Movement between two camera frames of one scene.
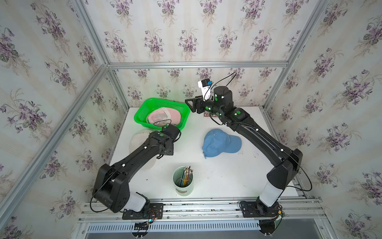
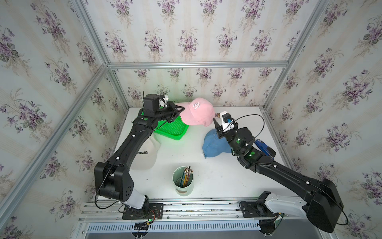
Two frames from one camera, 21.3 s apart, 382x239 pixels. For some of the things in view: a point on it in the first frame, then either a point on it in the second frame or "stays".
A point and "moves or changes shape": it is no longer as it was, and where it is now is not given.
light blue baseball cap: [217, 142] stays
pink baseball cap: [163, 116] moves or changes shape
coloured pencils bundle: [186, 176] stays
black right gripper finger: [193, 108] to [216, 123]
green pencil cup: [177, 176] stays
